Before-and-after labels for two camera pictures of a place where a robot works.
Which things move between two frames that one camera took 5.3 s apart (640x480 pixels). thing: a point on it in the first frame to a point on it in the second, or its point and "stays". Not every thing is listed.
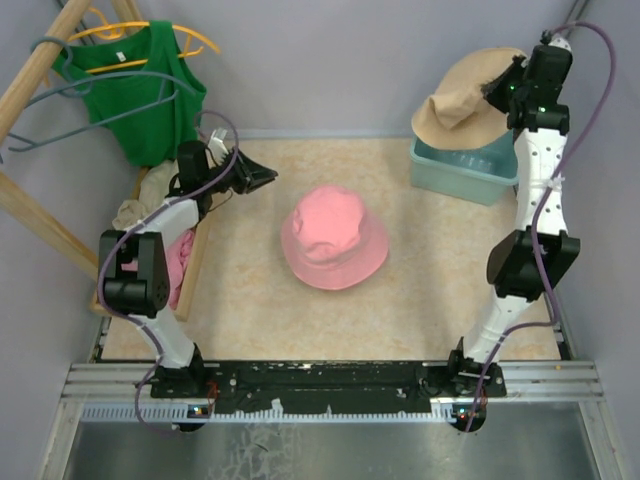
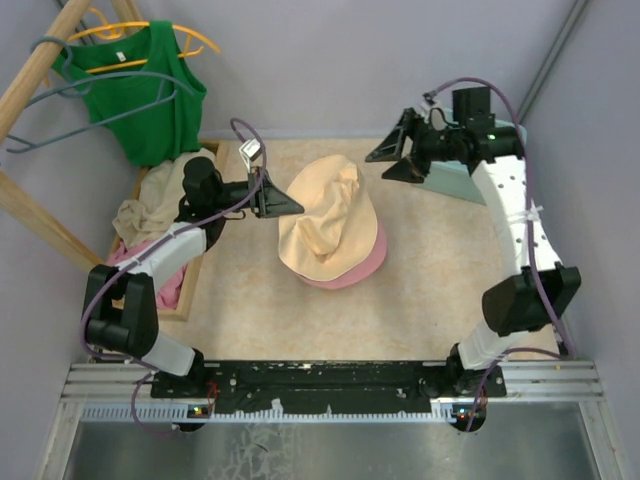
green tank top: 142,90 stays
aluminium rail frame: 121,393 stays
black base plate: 324,387 stays
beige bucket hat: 454,113 to 338,228
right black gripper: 516,68 to 391,147
